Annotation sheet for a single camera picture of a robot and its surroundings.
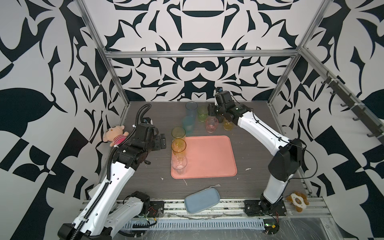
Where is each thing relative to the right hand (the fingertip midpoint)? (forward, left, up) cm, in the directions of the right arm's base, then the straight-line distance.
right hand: (211, 105), depth 84 cm
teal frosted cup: (+5, +14, -21) cm, 26 cm away
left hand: (-19, +29, 0) cm, 34 cm away
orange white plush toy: (-43, -41, -23) cm, 64 cm away
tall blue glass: (+10, +12, -12) cm, 19 cm away
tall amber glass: (-15, +19, -19) cm, 31 cm away
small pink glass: (+4, -2, -23) cm, 23 cm away
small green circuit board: (-53, -26, -27) cm, 65 cm away
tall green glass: (-9, +19, -13) cm, 25 cm away
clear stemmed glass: (-23, +19, -26) cm, 39 cm away
